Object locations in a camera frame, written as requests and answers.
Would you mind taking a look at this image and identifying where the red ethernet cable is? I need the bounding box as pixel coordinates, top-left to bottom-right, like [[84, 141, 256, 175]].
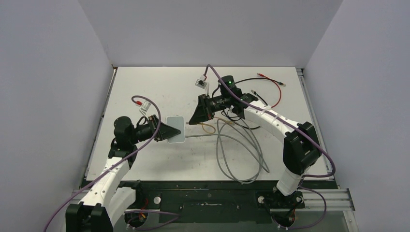
[[256, 72, 282, 108]]

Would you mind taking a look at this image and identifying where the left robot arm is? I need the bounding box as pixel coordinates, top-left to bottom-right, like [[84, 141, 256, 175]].
[[65, 115, 182, 232]]

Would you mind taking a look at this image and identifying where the aluminium right side rail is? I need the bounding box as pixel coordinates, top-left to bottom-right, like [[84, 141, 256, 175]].
[[296, 68, 336, 182]]

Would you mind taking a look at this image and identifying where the black ethernet cable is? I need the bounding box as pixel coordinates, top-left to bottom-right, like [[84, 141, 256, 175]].
[[221, 77, 287, 131]]

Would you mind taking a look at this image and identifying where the aluminium rail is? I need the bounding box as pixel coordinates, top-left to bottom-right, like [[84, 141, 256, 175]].
[[296, 68, 336, 182], [83, 67, 118, 180], [66, 188, 355, 213]]

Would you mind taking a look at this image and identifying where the grey network switch box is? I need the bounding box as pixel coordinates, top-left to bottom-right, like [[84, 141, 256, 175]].
[[166, 116, 186, 144]]

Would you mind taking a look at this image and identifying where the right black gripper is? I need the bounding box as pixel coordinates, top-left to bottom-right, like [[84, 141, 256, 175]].
[[189, 94, 230, 125]]

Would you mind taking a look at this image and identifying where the yellow ethernet cable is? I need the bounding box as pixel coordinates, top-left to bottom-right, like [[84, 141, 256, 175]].
[[200, 116, 234, 134]]

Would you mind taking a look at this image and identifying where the aluminium front rail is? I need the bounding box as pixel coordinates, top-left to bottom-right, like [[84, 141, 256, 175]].
[[66, 188, 355, 213]]

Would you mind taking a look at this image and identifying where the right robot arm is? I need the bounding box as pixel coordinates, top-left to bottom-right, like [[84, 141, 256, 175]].
[[189, 75, 321, 207]]

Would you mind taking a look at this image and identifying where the aluminium left side rail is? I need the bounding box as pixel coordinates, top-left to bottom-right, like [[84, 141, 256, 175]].
[[83, 67, 118, 180]]

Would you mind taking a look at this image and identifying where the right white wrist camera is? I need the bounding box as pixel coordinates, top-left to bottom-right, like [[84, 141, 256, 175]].
[[195, 75, 209, 90]]

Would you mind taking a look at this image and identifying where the grey ethernet cable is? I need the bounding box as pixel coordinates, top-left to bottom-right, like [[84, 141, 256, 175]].
[[185, 118, 270, 185]]

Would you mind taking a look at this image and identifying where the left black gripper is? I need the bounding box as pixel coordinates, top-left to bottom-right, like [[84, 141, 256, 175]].
[[129, 115, 180, 145]]

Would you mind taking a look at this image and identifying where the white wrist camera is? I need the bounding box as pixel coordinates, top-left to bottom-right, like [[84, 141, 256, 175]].
[[135, 101, 151, 114], [195, 75, 209, 90]]

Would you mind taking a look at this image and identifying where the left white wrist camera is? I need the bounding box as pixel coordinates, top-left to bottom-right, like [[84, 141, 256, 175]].
[[135, 101, 151, 114]]

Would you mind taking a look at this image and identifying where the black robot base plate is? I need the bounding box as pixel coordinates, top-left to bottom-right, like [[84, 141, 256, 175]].
[[80, 180, 338, 228]]

